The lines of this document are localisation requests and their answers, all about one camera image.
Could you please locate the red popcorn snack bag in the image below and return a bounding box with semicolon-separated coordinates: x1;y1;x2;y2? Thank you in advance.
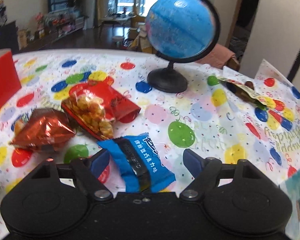
61;81;141;141

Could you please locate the balloon birthday tablecloth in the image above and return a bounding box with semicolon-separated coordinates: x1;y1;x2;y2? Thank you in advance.
0;49;300;239

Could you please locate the grey desk lamp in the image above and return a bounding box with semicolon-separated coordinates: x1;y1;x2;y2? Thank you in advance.
287;50;300;82

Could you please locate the blue desk globe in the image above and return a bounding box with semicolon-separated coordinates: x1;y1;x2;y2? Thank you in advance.
146;0;221;93

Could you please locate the teal tissue pack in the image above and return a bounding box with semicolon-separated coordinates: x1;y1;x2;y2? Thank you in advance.
280;169;300;239

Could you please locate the shiny copper foil snack bag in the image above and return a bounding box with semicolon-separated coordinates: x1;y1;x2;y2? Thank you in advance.
10;108;76;152

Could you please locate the green gold snack wrapper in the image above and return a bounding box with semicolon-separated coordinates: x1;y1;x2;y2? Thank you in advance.
217;77;271;109

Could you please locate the wooden chair with pink cloth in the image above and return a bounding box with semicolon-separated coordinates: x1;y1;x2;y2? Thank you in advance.
196;43;240;71

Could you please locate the blue chocolate snack packet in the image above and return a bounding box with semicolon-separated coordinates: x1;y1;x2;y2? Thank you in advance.
97;133;175;193

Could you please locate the long dark tv cabinet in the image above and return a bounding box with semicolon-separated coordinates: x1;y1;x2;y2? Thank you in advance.
0;14;86;54

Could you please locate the red and white cardboard box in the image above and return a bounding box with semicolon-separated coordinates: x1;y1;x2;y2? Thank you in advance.
0;49;21;109

